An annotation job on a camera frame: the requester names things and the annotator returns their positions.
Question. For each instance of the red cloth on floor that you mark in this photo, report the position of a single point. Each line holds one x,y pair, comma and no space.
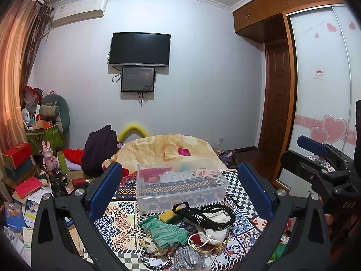
74,155

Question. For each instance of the dark purple clothing pile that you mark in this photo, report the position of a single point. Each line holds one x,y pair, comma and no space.
100,146

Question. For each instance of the grey plush toy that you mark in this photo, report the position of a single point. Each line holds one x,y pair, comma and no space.
55,108

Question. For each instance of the yellow floral blanket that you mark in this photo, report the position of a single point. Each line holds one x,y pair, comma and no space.
163,149

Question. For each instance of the brown wooden door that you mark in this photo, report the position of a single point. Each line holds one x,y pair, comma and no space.
276,98

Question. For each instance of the grey sequin pouch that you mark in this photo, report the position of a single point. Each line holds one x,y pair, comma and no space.
186,258

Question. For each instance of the black wall television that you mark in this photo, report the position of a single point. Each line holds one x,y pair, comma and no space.
140,49

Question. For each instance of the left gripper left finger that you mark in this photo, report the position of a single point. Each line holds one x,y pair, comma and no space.
52,247

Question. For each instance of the wooden wardrobe with hearts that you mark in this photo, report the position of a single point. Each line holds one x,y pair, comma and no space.
323,39

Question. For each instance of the black white headband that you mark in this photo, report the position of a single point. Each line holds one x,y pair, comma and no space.
198,215

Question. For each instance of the white drawstring pouch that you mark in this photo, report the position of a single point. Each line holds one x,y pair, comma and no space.
208,236

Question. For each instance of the yellow foam arch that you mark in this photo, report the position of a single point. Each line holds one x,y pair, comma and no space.
130,129

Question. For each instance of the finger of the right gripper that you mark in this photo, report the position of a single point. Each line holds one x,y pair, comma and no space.
312,146

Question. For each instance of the small black wall monitor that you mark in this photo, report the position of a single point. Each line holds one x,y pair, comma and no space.
137,79

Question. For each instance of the patterned patchwork bed sheet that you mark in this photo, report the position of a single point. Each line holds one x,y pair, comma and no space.
120,229

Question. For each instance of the green bottle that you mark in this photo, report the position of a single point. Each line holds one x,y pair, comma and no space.
62,163

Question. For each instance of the red book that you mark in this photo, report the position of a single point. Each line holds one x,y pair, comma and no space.
28,186

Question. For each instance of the white air conditioner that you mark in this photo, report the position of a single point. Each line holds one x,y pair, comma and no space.
79,11

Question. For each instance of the green knitted cloth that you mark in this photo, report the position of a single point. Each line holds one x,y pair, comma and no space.
164,235

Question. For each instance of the orange curtain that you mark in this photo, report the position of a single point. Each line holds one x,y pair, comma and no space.
22,28

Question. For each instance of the yellow green sponge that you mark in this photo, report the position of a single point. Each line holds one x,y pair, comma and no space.
169,217

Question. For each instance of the green storage bin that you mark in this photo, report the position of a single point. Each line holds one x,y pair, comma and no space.
52,134

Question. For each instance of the red gift box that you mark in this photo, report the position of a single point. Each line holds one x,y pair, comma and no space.
17,155

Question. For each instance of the clear plastic storage box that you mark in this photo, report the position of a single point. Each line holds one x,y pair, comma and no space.
161,186

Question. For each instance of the pink rabbit toy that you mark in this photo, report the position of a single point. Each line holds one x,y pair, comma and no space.
49,161

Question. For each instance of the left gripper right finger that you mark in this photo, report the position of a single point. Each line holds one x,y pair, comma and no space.
309,245

